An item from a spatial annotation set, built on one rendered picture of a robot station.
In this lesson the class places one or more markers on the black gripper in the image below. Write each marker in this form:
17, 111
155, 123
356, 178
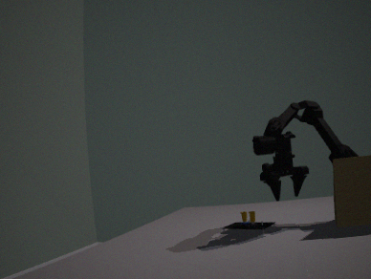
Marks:
284, 164

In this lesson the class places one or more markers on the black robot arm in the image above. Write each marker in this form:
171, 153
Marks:
274, 141

